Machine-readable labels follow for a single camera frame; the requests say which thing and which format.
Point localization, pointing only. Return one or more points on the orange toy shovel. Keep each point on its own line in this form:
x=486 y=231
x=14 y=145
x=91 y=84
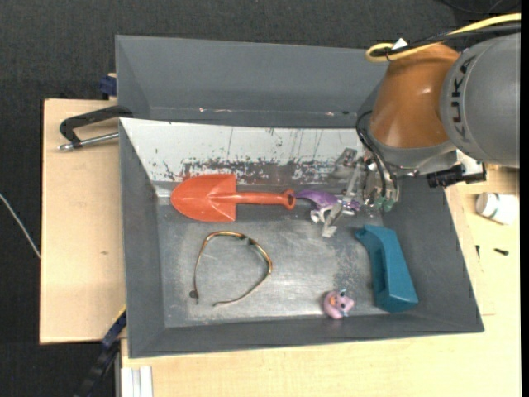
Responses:
x=206 y=199

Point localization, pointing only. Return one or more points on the brown frame sunglasses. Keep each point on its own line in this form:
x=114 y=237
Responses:
x=264 y=259

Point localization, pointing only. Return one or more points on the purple and white toy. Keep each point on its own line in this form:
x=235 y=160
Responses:
x=318 y=199

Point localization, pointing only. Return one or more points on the small black screw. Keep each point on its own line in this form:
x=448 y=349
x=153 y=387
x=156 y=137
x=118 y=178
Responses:
x=501 y=252

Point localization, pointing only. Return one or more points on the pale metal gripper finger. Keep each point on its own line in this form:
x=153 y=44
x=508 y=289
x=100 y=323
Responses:
x=332 y=221
x=349 y=159

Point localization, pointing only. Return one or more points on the white plastic jar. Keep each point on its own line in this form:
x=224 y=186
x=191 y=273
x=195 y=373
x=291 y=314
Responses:
x=496 y=208

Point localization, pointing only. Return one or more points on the pink toy animal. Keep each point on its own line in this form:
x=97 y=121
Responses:
x=336 y=304

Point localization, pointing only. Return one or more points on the black cylinder on white bracket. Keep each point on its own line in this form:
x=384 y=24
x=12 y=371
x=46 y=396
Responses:
x=450 y=176

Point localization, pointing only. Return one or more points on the pale wood flat board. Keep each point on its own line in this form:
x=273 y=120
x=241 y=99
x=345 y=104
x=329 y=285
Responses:
x=78 y=230

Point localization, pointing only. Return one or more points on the grey metal bin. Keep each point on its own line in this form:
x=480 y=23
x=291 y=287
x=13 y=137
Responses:
x=268 y=263

